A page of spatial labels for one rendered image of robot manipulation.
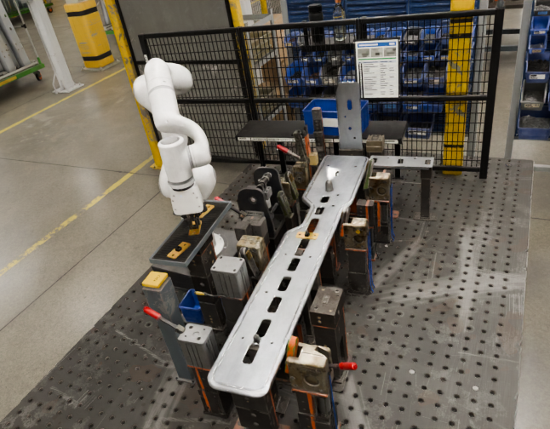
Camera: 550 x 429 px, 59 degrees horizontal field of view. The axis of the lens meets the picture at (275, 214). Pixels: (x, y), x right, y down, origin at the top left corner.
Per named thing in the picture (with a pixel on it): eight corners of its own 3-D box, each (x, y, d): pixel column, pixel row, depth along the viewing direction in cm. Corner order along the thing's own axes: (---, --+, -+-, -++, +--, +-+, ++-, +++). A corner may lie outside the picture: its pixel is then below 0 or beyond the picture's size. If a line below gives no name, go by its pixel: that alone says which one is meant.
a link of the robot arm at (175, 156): (194, 167, 164) (167, 174, 163) (185, 131, 157) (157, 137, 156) (196, 178, 157) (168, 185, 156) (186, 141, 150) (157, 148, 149)
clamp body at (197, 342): (228, 424, 157) (203, 348, 137) (198, 416, 161) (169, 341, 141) (240, 398, 164) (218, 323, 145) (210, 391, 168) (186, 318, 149)
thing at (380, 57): (400, 99, 246) (399, 37, 230) (356, 100, 254) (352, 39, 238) (400, 97, 248) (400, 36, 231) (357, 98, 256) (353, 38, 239)
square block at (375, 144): (383, 205, 249) (381, 141, 229) (368, 203, 251) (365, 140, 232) (386, 197, 255) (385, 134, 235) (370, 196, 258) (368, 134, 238)
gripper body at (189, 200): (165, 189, 158) (174, 218, 164) (196, 185, 158) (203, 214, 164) (169, 178, 165) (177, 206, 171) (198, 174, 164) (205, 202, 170)
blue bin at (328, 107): (360, 137, 243) (358, 112, 236) (304, 134, 256) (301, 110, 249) (369, 123, 255) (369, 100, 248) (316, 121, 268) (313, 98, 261)
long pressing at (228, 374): (274, 403, 127) (273, 399, 127) (199, 386, 136) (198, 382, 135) (370, 157, 232) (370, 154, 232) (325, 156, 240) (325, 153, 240)
